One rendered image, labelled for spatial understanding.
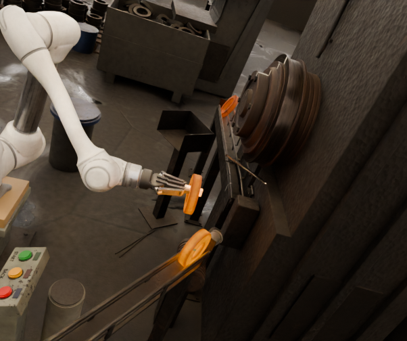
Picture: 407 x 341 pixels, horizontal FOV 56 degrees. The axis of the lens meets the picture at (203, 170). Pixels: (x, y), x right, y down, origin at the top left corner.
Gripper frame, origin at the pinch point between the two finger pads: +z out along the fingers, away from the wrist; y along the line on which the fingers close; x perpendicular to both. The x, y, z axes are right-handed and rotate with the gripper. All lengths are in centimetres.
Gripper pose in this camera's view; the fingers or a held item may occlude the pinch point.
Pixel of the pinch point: (193, 190)
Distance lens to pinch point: 145.1
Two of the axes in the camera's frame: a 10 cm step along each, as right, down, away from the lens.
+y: -0.3, 5.4, -8.4
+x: 2.7, -8.1, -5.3
